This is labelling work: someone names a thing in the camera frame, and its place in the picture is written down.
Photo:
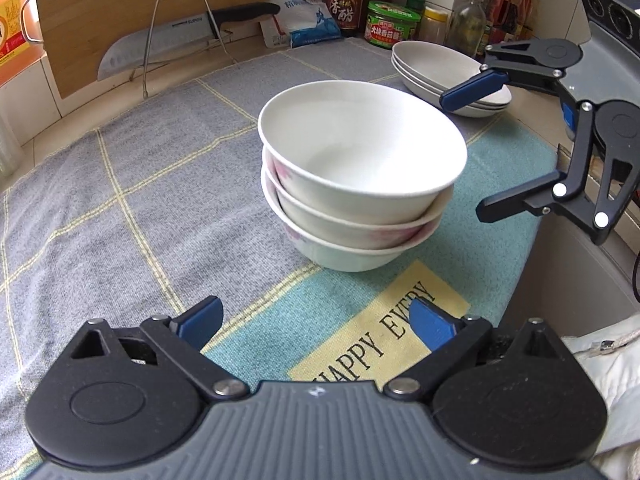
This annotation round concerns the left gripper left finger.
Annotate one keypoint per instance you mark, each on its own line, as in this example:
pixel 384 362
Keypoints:
pixel 124 396

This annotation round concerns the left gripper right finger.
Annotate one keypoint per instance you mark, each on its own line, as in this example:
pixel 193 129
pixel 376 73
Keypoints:
pixel 518 400

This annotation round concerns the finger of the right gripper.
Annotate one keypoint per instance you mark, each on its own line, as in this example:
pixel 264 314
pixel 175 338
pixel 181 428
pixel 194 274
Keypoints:
pixel 537 64
pixel 613 124

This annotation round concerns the white floral bowl large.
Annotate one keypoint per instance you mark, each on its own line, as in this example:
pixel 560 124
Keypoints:
pixel 363 152

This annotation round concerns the small white bowl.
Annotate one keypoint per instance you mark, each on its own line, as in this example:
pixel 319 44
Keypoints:
pixel 334 256

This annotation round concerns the steel kitchen knife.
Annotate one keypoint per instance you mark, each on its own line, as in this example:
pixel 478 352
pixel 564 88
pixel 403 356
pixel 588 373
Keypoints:
pixel 128 52

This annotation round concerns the condiment bottles group back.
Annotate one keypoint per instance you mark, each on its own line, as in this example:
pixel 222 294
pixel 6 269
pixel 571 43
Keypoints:
pixel 507 20

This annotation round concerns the clear oil bottle red cap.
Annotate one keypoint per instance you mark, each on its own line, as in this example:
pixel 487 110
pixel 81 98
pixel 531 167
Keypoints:
pixel 467 28

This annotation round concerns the yellow lidded spice jar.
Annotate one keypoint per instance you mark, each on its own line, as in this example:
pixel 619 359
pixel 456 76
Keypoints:
pixel 434 25

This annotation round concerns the green lidded sauce jar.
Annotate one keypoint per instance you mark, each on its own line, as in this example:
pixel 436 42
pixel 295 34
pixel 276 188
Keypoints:
pixel 387 24

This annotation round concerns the grey checked table mat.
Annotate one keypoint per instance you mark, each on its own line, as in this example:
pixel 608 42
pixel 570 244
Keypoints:
pixel 163 207

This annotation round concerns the blue white salt bag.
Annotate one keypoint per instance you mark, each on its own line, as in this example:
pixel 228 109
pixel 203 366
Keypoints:
pixel 298 23

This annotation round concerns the orange cooking wine jug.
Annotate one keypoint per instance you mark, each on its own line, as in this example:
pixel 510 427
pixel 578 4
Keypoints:
pixel 17 53

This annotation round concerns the wire knife stand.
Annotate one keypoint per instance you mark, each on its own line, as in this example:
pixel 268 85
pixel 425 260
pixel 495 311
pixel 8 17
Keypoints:
pixel 180 32

